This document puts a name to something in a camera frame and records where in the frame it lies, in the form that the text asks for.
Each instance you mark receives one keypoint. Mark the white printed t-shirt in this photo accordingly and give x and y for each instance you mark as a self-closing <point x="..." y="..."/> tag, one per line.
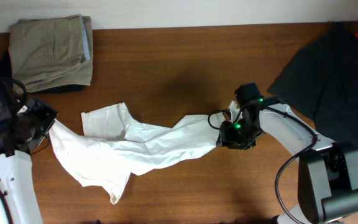
<point x="115" y="145"/>

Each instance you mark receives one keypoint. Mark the folded black garment under trousers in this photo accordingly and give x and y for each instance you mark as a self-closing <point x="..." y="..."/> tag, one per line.
<point x="6" y="72"/>

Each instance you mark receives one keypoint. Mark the dark green t-shirt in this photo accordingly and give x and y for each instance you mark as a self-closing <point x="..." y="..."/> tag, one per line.
<point x="321" y="82"/>

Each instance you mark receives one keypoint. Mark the folded khaki trousers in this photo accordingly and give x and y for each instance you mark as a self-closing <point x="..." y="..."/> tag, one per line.
<point x="54" y="53"/>

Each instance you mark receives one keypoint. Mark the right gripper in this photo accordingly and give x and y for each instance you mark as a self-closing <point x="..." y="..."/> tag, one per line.
<point x="226" y="138"/>

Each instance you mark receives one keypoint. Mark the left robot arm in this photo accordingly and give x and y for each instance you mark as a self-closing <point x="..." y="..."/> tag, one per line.
<point x="18" y="202"/>

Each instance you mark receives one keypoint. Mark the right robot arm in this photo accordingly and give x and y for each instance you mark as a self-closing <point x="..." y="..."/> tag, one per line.
<point x="327" y="170"/>

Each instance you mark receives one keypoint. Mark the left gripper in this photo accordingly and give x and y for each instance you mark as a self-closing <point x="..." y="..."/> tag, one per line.
<point x="48" y="114"/>

